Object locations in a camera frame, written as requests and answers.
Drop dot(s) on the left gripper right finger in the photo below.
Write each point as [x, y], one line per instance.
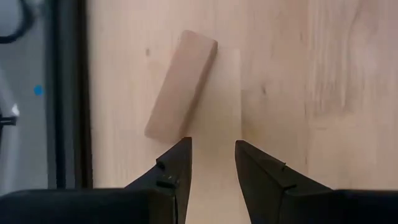
[264, 180]

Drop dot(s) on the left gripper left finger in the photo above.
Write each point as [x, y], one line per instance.
[174, 174]

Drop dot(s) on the natural wood block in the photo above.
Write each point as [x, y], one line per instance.
[183, 87]

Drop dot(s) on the long black bar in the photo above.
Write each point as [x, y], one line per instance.
[62, 93]

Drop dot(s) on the blue dot floor sticker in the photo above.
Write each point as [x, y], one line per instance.
[38, 90]

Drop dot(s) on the black aluminium table frame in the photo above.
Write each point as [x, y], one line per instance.
[84, 93]

